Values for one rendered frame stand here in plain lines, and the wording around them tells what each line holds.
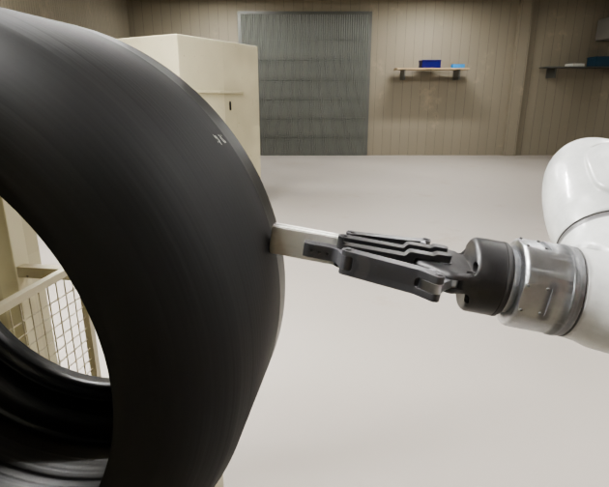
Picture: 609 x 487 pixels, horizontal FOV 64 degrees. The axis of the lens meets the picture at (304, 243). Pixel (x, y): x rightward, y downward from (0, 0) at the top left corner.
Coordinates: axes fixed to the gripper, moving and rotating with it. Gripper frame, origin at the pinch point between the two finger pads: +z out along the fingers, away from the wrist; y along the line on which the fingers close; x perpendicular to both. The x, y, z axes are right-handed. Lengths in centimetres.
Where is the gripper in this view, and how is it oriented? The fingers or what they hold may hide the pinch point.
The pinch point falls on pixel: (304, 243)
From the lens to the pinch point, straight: 50.1
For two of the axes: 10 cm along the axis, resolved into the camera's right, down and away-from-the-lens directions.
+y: -1.4, 2.8, -9.5
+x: -1.5, 9.4, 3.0
